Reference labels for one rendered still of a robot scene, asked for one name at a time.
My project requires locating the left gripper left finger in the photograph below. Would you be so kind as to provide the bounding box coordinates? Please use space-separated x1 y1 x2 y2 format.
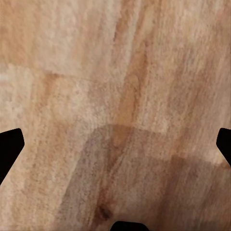
0 128 25 184

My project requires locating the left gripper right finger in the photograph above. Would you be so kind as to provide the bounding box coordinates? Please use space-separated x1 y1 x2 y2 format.
217 128 231 166

